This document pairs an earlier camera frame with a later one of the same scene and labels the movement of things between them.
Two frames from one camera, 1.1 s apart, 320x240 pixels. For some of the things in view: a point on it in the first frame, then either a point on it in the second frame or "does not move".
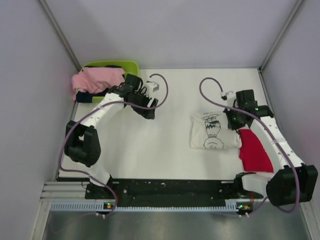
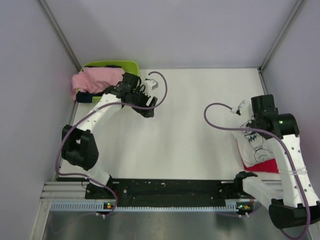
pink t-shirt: x=94 y=79 does not move
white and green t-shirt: x=210 y=130 to x=253 y=148
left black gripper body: x=141 y=98 does not move
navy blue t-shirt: x=86 y=97 does not move
